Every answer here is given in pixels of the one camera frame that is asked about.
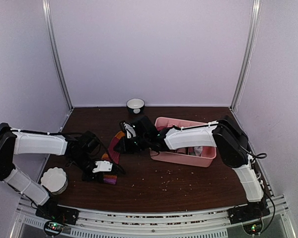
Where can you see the black white small bowl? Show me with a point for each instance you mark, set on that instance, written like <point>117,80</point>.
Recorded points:
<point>135,106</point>

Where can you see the aluminium right corner post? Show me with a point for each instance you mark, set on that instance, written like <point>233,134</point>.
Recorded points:
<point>250,45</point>

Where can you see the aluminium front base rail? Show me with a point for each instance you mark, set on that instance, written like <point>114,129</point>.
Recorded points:
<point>211,223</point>

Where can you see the aluminium right side rail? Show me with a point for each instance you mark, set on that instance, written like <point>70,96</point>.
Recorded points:
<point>234,112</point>

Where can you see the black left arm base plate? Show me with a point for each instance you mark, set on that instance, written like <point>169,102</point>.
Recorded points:
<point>62,215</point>

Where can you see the circuit board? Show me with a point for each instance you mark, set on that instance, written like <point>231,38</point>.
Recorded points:
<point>253,228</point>
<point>52,228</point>

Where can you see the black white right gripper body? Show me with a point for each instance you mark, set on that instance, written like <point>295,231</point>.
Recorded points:
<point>134,148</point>

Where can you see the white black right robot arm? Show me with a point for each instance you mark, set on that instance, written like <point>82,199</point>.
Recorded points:
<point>168,134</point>

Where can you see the aluminium corner post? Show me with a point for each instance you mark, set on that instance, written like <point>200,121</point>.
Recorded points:
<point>250,45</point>
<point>55,53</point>

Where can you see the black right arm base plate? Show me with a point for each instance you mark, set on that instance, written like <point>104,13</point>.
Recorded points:
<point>241,214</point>

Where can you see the white scalloped bowl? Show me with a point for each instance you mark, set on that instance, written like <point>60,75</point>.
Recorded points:
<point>55,180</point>

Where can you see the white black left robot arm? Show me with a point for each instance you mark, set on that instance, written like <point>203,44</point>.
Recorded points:
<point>76,146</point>

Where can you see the right circuit board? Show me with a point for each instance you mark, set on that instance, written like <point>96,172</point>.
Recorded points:
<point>253,228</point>

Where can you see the pink divided organizer box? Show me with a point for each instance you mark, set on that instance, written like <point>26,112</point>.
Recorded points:
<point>184,156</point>

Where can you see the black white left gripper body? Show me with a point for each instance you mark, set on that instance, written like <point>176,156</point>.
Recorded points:
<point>94,177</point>

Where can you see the aluminium left corner post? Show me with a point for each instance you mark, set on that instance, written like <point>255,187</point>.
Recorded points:
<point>55,53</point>

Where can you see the purple orange striped sock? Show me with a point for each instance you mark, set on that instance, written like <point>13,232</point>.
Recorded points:
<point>113,156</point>

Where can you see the left circuit board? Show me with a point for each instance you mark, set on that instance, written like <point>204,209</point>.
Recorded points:
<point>52,228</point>

